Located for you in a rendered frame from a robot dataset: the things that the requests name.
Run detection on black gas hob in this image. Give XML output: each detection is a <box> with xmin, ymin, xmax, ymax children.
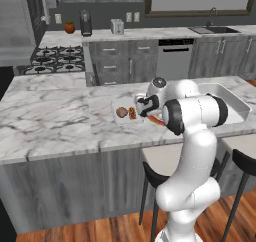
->
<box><xmin>15</xmin><ymin>45</ymin><xmax>86</xmax><ymax>76</ymax></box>

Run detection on black stool with pale seat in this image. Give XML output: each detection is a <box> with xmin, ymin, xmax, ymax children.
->
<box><xmin>215</xmin><ymin>134</ymin><xmax>256</xmax><ymax>242</ymax></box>
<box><xmin>138</xmin><ymin>143</ymin><xmax>222</xmax><ymax>242</ymax></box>

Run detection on brown cooked meat piece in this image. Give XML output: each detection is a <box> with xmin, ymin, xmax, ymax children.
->
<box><xmin>115</xmin><ymin>106</ymin><xmax>130</xmax><ymax>119</ymax></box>

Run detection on grey wood drawer cupboard run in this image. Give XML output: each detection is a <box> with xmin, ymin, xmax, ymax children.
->
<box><xmin>82</xmin><ymin>39</ymin><xmax>160</xmax><ymax>88</ymax></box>

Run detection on dark wall oven stack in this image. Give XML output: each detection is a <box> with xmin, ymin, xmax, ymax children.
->
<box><xmin>23</xmin><ymin>0</ymin><xmax>52</xmax><ymax>48</ymax></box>

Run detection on dark sink basin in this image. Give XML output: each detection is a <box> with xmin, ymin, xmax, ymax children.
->
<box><xmin>188</xmin><ymin>25</ymin><xmax>242</xmax><ymax>35</ymax></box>

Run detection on large white plate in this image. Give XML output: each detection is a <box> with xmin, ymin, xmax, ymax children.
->
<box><xmin>110</xmin><ymin>96</ymin><xmax>150</xmax><ymax>124</ymax></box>

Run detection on plant in orange pot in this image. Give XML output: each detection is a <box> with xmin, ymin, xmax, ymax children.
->
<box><xmin>63</xmin><ymin>19</ymin><xmax>76</xmax><ymax>35</ymax></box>

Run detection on hot dog in bun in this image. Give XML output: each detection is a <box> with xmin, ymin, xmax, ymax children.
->
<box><xmin>128</xmin><ymin>106</ymin><xmax>138</xmax><ymax>121</ymax></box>

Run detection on black coffee machine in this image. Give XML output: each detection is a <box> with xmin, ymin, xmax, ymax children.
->
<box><xmin>79</xmin><ymin>9</ymin><xmax>93</xmax><ymax>38</ymax></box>

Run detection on grey wood sink cupboard run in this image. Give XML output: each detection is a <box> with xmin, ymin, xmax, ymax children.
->
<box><xmin>188</xmin><ymin>35</ymin><xmax>256</xmax><ymax>81</ymax></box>

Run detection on silver toaster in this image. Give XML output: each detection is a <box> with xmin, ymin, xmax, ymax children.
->
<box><xmin>110</xmin><ymin>18</ymin><xmax>125</xmax><ymax>36</ymax></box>

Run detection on white tupperware container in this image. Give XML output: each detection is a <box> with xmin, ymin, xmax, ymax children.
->
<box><xmin>194</xmin><ymin>82</ymin><xmax>253</xmax><ymax>126</ymax></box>

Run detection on orange carrot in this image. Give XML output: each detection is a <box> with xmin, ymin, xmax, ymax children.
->
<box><xmin>146</xmin><ymin>114</ymin><xmax>166</xmax><ymax>127</ymax></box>

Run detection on grey wood island cupboards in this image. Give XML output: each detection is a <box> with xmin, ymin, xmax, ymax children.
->
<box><xmin>0</xmin><ymin>142</ymin><xmax>256</xmax><ymax>235</ymax></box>

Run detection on dark sink tap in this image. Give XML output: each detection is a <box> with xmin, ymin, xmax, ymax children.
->
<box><xmin>205</xmin><ymin>6</ymin><xmax>218</xmax><ymax>28</ymax></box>

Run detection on steel dishwasher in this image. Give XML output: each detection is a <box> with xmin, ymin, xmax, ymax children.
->
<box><xmin>155</xmin><ymin>38</ymin><xmax>195</xmax><ymax>81</ymax></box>

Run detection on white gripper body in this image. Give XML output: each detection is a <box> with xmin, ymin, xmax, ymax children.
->
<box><xmin>134</xmin><ymin>93</ymin><xmax>150</xmax><ymax>111</ymax></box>

